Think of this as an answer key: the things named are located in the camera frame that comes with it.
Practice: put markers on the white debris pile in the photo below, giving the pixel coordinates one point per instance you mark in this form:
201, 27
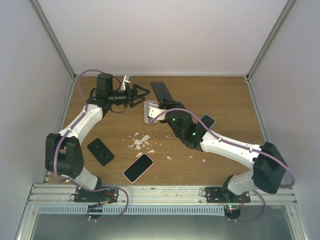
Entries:
142, 142

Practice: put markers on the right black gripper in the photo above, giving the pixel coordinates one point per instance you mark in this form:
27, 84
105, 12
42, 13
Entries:
165, 104

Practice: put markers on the aluminium front rail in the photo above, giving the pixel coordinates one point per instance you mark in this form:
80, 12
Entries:
154, 195

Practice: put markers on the right aluminium corner post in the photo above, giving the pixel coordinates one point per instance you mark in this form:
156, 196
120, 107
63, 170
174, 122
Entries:
289, 4

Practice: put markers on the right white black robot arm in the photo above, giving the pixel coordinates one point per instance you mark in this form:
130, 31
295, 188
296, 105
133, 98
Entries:
265, 163

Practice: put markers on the black phone face down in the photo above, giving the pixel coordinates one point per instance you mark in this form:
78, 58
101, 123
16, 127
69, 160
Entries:
100, 151

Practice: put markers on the phone in pink case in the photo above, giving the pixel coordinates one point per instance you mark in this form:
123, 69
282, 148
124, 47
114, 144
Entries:
134, 171

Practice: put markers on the beige phone case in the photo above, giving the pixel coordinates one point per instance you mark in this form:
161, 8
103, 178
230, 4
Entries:
146, 103

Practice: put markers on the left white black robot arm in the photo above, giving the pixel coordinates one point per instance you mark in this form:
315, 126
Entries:
63, 152

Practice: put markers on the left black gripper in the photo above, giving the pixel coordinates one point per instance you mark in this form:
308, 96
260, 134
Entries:
130, 97

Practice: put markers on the left aluminium corner post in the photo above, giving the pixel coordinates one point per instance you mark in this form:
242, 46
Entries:
52, 36

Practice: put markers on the phone in blue case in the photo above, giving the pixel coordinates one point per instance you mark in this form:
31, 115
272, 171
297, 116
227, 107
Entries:
207, 120

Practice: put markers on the aluminium corner post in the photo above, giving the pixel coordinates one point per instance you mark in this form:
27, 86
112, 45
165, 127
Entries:
52, 36
289, 4

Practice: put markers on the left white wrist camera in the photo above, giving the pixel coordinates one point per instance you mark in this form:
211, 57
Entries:
125, 82

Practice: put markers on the grey slotted cable duct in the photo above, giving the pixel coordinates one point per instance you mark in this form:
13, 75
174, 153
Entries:
76, 209

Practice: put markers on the black smartphone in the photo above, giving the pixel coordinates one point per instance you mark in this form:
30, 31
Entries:
161, 92

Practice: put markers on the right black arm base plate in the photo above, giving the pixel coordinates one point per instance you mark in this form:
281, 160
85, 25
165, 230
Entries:
215, 194

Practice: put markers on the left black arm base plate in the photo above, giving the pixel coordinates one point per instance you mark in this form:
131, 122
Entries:
99, 197

